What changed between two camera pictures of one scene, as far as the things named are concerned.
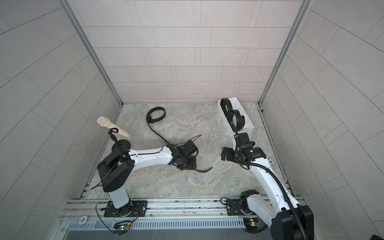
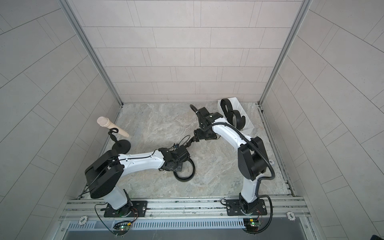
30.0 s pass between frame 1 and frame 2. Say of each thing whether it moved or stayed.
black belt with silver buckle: stayed
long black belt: stayed
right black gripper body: moved
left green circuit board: stayed
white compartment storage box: stayed
